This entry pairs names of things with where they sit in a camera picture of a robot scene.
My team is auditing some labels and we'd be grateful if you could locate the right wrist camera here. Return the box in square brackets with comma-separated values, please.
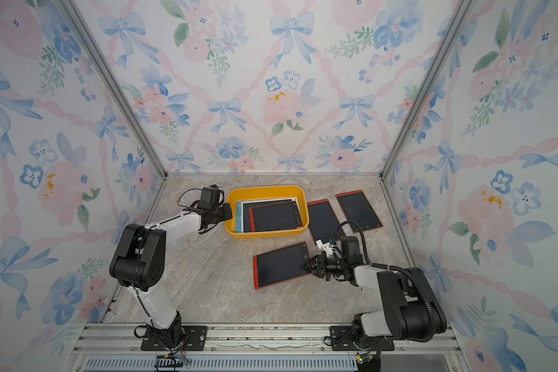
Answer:
[316, 240, 343, 257]

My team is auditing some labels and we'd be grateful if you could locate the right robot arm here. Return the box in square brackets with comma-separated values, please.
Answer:
[301, 253, 448, 350]

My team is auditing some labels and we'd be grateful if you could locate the red writing tablet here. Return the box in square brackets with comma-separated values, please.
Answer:
[253, 242, 312, 290]
[336, 190, 383, 233]
[307, 199, 346, 243]
[247, 201, 302, 233]

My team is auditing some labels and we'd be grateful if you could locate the aluminium mounting rail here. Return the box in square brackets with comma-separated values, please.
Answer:
[64, 323, 469, 371]

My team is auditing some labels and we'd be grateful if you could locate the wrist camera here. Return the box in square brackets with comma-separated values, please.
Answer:
[316, 240, 343, 257]
[197, 184, 224, 211]

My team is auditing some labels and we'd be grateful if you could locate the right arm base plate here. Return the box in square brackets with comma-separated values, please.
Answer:
[323, 325, 395, 353]

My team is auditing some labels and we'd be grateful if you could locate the yellow plastic storage box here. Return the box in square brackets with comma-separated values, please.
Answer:
[225, 185, 309, 240]

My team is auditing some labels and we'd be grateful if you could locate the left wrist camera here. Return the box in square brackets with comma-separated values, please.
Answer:
[197, 184, 224, 211]

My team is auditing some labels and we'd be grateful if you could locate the black corrugated cable conduit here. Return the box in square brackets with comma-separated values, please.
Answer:
[332, 220, 448, 343]

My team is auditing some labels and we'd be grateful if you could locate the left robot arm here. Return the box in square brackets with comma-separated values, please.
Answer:
[109, 203, 233, 349]

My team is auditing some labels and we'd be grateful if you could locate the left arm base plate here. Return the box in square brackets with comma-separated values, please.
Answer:
[139, 325, 208, 352]

